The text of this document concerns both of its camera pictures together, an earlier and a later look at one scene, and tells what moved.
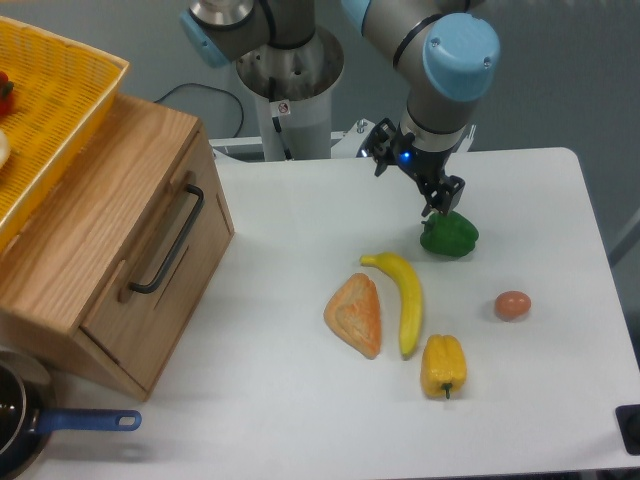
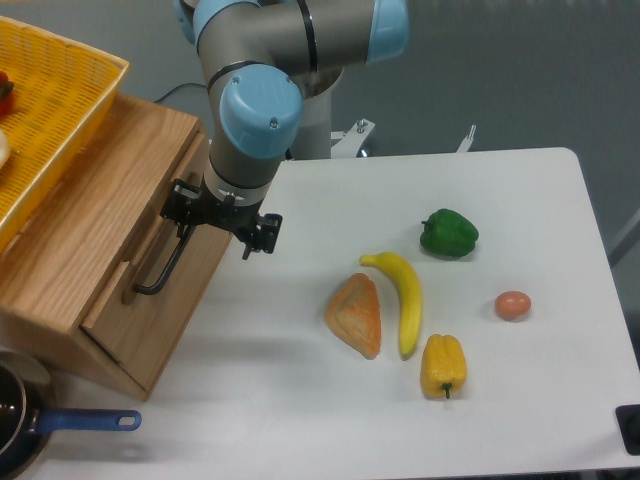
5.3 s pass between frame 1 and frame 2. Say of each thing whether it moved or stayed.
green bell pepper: stayed
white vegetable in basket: stayed
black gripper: moved
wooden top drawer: stayed
